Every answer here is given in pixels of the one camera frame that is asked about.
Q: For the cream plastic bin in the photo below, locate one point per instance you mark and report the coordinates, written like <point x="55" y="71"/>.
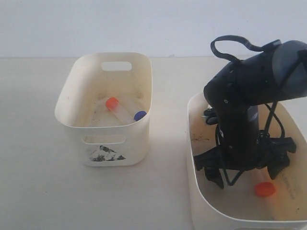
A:
<point x="237" y="207"/>
<point x="92" y="80"/>

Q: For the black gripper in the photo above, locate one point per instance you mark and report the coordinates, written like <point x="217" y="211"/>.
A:
<point x="243" y="147"/>

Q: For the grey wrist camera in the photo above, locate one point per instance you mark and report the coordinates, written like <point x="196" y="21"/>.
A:
<point x="209" y="116"/>

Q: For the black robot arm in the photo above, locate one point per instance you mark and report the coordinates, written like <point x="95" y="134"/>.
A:
<point x="243" y="97"/>

